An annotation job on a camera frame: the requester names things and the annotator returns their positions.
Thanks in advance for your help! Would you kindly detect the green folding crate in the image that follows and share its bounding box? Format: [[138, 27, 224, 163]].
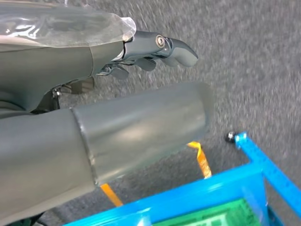
[[152, 198, 262, 226]]

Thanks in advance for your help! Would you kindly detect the yellow floor tape bracket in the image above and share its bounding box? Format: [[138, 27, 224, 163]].
[[100, 141, 213, 208]]

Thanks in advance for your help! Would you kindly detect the long low blue shelf rack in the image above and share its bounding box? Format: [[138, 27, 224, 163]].
[[63, 131, 301, 226]]

